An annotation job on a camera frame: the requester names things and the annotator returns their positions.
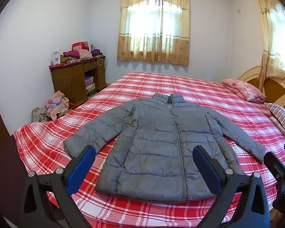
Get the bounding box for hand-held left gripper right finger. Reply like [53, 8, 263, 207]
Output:
[192, 145, 271, 228]

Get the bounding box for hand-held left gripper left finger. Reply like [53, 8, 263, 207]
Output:
[18, 145, 97, 228]

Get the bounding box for grey puffer jacket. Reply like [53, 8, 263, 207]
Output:
[63, 93, 266, 201]

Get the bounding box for pile of pastel clothes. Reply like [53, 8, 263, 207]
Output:
[45, 91, 70, 121]

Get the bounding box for pale pink folded clothes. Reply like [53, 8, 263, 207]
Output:
[76, 49, 93, 60]

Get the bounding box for magenta folded clothes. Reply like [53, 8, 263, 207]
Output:
[63, 50, 81, 59]

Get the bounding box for striped pillow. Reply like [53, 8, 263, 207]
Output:
[264, 103, 285, 145]

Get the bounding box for wooden headboard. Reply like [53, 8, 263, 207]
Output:
[237, 65, 285, 114]

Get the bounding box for patterned grey bag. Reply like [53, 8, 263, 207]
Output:
[31, 107, 49, 123]

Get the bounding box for pink floral folded quilt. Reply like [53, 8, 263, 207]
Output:
[221, 78, 266, 104]

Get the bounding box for red plaid bed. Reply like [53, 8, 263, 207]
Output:
[13, 72, 285, 228]

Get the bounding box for dark wooden door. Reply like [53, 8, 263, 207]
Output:
[0, 85, 22, 228]

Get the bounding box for brown wooden desk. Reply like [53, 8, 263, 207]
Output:
[49, 56, 107, 107]

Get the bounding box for yellow window curtain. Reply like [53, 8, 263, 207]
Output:
[117, 0, 190, 66]
[252, 0, 285, 92]

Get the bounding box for white box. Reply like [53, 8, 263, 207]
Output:
[52, 50, 62, 65]

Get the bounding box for red box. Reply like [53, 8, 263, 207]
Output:
[72, 41, 90, 51]

